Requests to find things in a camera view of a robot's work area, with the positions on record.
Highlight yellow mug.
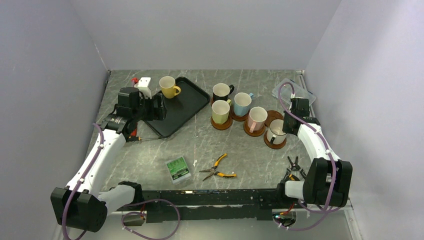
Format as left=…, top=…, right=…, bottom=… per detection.
left=159, top=76, right=182, bottom=99

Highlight white ribbed mug black handle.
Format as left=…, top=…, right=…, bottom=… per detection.
left=266, top=119, right=287, bottom=145

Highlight pink mug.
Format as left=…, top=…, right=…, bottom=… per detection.
left=247, top=106, right=268, bottom=133

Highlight blue mug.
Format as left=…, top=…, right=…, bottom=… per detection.
left=233, top=92, right=254, bottom=117

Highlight green mug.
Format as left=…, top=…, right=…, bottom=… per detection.
left=211, top=99, right=232, bottom=125

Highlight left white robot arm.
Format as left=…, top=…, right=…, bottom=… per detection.
left=50, top=87, right=167, bottom=234

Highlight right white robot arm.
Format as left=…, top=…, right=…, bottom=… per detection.
left=275, top=94, right=353, bottom=213

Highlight clear plastic organizer box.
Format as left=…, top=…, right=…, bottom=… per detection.
left=271, top=78, right=317, bottom=105

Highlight black plastic tray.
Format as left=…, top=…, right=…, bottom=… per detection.
left=144, top=76, right=211, bottom=138

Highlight black yellow screwdriver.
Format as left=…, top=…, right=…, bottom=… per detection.
left=126, top=135, right=162, bottom=143

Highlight green screw bit box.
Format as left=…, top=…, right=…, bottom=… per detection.
left=165, top=156, right=192, bottom=185

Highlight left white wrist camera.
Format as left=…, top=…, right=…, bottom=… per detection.
left=131, top=77, right=152, bottom=99

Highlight black handled cutters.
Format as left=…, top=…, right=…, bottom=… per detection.
left=280, top=156, right=307, bottom=183

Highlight yellow handled pliers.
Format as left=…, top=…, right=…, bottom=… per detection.
left=199, top=152, right=238, bottom=182

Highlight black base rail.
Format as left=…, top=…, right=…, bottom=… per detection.
left=119, top=188, right=300, bottom=223

